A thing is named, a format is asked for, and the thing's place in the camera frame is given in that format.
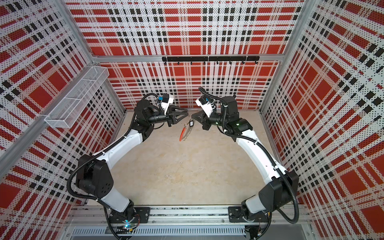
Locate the white wire mesh basket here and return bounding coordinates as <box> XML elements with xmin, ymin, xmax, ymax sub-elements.
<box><xmin>45</xmin><ymin>66</ymin><xmax>109</xmax><ymax>129</ymax></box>

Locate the silver keyring with red handle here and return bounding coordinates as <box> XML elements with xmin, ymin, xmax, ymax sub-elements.
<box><xmin>179</xmin><ymin>118</ymin><xmax>195</xmax><ymax>142</ymax></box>

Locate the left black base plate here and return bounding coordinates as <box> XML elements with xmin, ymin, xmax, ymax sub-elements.
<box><xmin>109</xmin><ymin>207</ymin><xmax>151</xmax><ymax>224</ymax></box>

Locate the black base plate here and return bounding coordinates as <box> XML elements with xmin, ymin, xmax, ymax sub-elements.
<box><xmin>228</xmin><ymin>206</ymin><xmax>269</xmax><ymax>223</ymax></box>
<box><xmin>109</xmin><ymin>207</ymin><xmax>151</xmax><ymax>224</ymax></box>

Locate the black hook rail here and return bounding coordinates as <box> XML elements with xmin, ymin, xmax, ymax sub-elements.
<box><xmin>162</xmin><ymin>56</ymin><xmax>260</xmax><ymax>63</ymax></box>

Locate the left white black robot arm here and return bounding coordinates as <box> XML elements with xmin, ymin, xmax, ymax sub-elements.
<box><xmin>67</xmin><ymin>94</ymin><xmax>188</xmax><ymax>223</ymax></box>

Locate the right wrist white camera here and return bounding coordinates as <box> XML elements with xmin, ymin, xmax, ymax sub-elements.
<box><xmin>195</xmin><ymin>96</ymin><xmax>217</xmax><ymax>118</ymax></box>

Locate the wrist white camera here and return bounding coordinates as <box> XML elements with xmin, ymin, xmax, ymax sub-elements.
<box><xmin>158</xmin><ymin>94</ymin><xmax>174</xmax><ymax>115</ymax></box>
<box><xmin>195</xmin><ymin>96</ymin><xmax>217</xmax><ymax>118</ymax></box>

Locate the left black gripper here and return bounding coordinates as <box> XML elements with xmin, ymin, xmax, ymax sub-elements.
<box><xmin>147</xmin><ymin>104</ymin><xmax>189</xmax><ymax>128</ymax></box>

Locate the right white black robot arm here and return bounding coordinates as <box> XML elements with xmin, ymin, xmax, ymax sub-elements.
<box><xmin>192</xmin><ymin>87</ymin><xmax>300</xmax><ymax>224</ymax></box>

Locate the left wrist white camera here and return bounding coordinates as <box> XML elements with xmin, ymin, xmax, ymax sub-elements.
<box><xmin>158</xmin><ymin>94</ymin><xmax>174</xmax><ymax>115</ymax></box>

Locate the aluminium front rail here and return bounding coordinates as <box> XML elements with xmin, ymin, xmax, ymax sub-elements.
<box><xmin>59</xmin><ymin>205</ymin><xmax>319</xmax><ymax>240</ymax></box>

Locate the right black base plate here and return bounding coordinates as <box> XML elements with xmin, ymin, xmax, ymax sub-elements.
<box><xmin>228</xmin><ymin>206</ymin><xmax>269</xmax><ymax>223</ymax></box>

